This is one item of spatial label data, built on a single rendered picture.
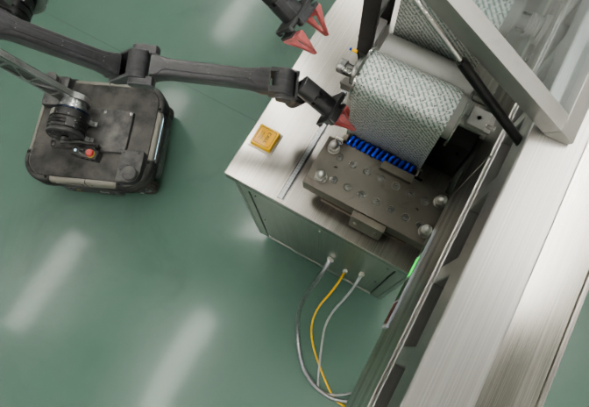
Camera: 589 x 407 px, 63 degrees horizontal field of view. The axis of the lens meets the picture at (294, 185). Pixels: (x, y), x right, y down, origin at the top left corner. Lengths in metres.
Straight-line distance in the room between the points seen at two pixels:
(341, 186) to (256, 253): 1.09
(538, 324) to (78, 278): 2.12
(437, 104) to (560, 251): 0.42
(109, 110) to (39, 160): 0.40
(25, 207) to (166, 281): 0.85
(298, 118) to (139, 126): 1.07
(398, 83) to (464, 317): 0.64
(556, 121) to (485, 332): 0.31
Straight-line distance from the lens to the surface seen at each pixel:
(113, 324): 2.50
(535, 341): 0.95
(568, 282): 0.99
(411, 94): 1.17
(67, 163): 2.50
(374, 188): 1.36
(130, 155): 2.35
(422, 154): 1.33
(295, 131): 1.56
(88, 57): 1.35
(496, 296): 0.71
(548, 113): 0.76
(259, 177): 1.51
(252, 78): 1.28
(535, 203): 0.75
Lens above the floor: 2.31
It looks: 72 degrees down
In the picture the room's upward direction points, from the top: 7 degrees counter-clockwise
